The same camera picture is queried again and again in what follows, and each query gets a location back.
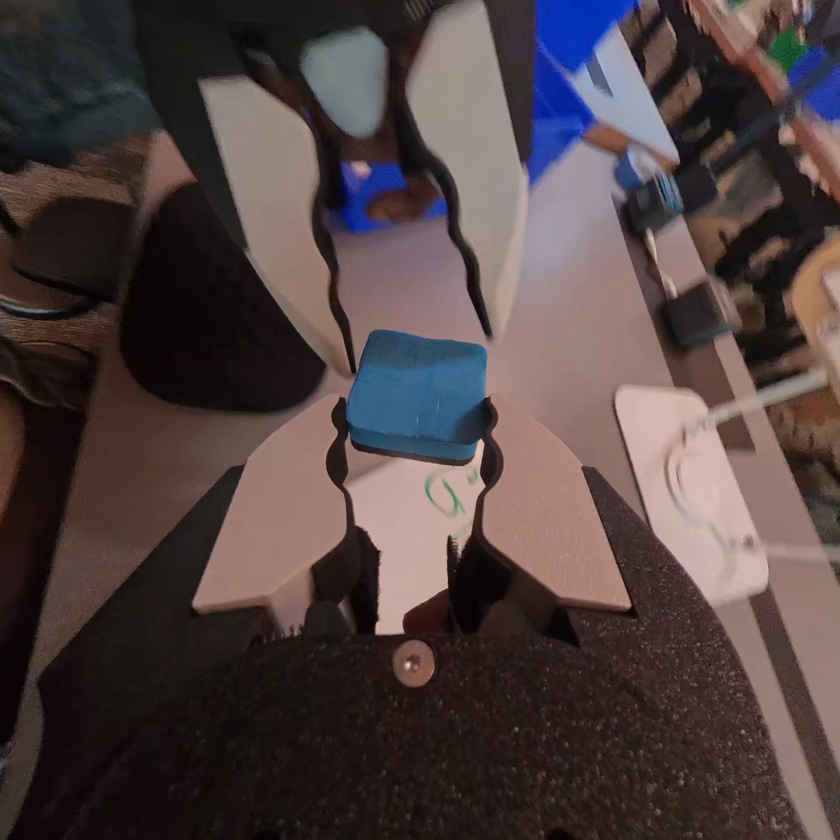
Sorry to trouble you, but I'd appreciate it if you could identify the white whiteboard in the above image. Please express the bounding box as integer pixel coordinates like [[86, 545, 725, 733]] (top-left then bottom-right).
[[346, 451, 488, 635]]

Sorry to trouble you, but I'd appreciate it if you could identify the person's grey jacket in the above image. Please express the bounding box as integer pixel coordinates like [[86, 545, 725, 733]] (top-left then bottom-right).
[[0, 0, 163, 173]]

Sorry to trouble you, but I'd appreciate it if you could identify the white metal desk stand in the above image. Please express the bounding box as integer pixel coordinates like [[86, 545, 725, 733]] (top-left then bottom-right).
[[613, 367, 840, 608]]

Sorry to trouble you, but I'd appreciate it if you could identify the person's left hand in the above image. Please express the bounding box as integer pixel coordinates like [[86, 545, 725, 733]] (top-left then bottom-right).
[[366, 176, 450, 225]]

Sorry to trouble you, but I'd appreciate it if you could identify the dark battery charger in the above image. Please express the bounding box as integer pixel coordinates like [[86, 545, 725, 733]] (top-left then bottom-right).
[[623, 167, 685, 232]]

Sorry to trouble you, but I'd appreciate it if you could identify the small blue plastic bin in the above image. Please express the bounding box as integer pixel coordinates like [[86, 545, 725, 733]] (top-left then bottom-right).
[[787, 46, 840, 123]]

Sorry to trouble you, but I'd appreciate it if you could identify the green plastic bin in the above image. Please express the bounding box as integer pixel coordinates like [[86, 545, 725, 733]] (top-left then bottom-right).
[[766, 26, 809, 68]]

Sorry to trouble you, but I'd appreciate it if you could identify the person's striped shirt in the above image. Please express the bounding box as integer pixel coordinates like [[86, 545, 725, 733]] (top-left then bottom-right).
[[0, 131, 153, 411]]

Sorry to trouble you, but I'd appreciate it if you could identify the grey box device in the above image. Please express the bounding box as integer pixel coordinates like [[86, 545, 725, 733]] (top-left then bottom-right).
[[658, 281, 744, 350]]

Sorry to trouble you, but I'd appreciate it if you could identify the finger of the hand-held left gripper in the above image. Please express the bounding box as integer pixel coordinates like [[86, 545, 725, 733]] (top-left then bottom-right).
[[199, 74, 358, 376], [402, 0, 530, 341]]

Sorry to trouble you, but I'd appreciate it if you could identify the blue whiteboard eraser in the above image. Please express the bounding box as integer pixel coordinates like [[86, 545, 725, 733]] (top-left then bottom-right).
[[346, 329, 490, 467]]

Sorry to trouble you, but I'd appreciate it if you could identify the blue tape roll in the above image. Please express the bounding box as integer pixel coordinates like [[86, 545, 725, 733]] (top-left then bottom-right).
[[613, 150, 658, 193]]

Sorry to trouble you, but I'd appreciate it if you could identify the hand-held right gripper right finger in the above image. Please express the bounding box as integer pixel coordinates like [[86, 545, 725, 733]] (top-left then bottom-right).
[[446, 394, 634, 636]]

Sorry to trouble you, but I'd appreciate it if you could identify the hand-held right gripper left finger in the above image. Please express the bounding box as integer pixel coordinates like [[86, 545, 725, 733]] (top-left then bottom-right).
[[192, 394, 382, 636]]

